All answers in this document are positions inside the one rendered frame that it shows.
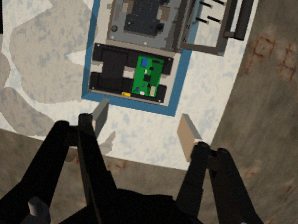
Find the green circuit board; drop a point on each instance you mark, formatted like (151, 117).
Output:
(147, 76)

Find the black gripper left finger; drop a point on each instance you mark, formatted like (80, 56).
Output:
(27, 202)

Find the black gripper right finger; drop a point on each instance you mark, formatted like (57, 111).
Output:
(232, 201)

